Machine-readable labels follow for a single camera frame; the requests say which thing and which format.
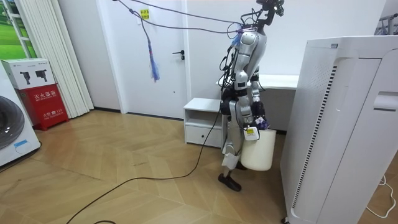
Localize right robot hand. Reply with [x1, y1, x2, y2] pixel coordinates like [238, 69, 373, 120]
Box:
[243, 125, 261, 142]

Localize metal clothes rack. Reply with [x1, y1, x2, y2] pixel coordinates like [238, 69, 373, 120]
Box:
[374, 12, 398, 36]

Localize white floor cable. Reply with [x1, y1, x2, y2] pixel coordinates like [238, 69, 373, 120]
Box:
[365, 174, 397, 219]

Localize cable bundle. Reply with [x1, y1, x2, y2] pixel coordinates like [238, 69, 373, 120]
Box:
[111, 0, 249, 83]

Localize white cardboard box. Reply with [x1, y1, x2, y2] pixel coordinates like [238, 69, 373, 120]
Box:
[1, 58, 56, 91]

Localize white plastic bucket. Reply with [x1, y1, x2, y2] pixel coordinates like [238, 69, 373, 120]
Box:
[240, 128, 277, 172]

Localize red fire extinguisher cabinet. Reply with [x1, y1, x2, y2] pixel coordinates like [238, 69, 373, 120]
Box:
[17, 83, 70, 131]

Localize white desk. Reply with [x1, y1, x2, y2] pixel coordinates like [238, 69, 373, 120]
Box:
[216, 73, 300, 132]

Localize robot legs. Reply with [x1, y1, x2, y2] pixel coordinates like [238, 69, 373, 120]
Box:
[217, 101, 249, 192]

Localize white washing machine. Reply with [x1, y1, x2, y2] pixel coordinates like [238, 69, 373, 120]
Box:
[0, 62, 42, 167]

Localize white bedside cabinet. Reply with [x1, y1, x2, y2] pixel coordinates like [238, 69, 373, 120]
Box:
[183, 97, 228, 149]

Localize tall white appliance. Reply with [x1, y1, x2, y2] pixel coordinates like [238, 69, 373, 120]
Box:
[279, 35, 398, 224]

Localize black floor cable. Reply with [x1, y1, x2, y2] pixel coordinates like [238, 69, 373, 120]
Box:
[65, 93, 224, 224]

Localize white door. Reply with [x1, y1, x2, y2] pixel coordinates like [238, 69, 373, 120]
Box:
[96, 0, 189, 119]

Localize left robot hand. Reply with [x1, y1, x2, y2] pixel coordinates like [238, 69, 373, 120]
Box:
[251, 100, 267, 121]

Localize robot body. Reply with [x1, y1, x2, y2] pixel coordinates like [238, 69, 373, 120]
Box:
[217, 0, 285, 118]

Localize purple item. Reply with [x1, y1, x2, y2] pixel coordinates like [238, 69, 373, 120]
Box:
[254, 116, 270, 131]

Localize window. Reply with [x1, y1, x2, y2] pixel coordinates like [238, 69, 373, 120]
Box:
[0, 0, 38, 60]

